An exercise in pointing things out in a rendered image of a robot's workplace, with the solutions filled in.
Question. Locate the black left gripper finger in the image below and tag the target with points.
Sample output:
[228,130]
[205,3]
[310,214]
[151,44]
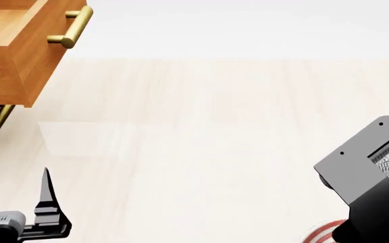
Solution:
[47,202]

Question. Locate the open wooden drawer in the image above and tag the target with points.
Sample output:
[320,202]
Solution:
[19,63]

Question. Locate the red white striped plate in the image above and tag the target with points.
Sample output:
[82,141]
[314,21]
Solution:
[323,233]

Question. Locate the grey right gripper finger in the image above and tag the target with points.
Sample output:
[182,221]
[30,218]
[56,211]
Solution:
[353,167]

